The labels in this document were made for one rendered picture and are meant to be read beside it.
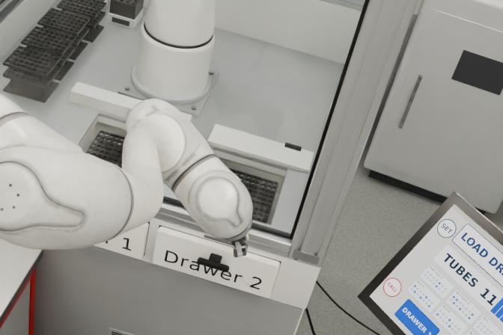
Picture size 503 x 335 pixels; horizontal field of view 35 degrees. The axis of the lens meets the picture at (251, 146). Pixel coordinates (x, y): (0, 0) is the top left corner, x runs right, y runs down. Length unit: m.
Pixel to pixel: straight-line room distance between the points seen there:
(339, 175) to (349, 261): 1.62
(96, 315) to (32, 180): 1.36
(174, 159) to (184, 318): 0.76
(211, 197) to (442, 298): 0.60
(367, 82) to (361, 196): 2.07
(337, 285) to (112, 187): 2.29
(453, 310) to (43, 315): 1.09
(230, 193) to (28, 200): 0.57
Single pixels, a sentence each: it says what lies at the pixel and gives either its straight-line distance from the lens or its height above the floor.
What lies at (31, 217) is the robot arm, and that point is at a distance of 0.80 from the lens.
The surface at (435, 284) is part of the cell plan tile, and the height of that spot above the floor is 1.07.
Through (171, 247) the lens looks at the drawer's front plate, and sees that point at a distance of 1.84.
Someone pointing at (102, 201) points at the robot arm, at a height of 1.62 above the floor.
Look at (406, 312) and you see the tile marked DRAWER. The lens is 1.71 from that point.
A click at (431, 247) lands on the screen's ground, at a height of 1.11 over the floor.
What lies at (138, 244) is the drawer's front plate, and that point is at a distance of 1.87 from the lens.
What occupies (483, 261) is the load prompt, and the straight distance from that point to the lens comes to 1.68.
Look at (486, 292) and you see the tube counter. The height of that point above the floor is 1.11.
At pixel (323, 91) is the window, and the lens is 1.54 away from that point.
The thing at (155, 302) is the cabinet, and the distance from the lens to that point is 2.02.
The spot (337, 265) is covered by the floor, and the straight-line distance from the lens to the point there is 3.19.
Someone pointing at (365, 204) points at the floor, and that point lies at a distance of 3.51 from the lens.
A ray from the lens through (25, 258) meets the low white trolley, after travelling 1.97.
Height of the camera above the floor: 2.21
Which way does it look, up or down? 38 degrees down
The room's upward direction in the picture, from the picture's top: 14 degrees clockwise
